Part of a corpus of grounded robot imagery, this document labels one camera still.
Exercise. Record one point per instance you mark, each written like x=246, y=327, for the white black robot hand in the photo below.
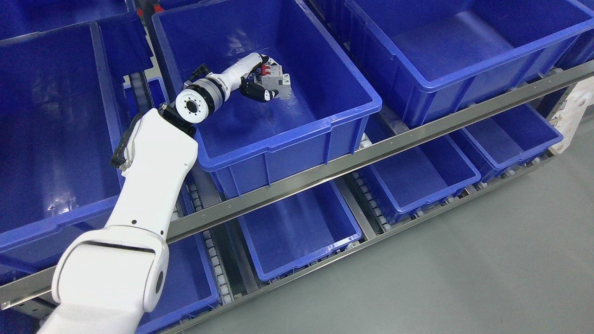
x=235, y=77

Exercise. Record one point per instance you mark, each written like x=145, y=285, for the white circuit breaker red switches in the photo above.
x=272, y=77

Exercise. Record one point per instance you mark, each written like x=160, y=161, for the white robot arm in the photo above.
x=107, y=279

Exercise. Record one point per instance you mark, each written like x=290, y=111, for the blue bin centre upper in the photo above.
x=246, y=145

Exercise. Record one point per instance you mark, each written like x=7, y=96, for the blue bin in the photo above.
x=429, y=58
x=508, y=139
x=418, y=178
x=246, y=145
x=294, y=232
x=190, y=288
x=61, y=118

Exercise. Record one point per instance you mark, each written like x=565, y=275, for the blue bin centre lower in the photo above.
x=294, y=232

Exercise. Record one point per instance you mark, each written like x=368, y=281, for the blue bin left upper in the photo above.
x=61, y=118

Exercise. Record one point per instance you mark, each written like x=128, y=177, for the blue bin right upper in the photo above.
x=429, y=58

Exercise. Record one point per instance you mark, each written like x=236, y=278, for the blue bin left lower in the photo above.
x=190, y=288

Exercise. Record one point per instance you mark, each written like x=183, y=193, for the blue bin far right lower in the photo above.
x=508, y=139

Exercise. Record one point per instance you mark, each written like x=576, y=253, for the steel shelf rail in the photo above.
x=233, y=208

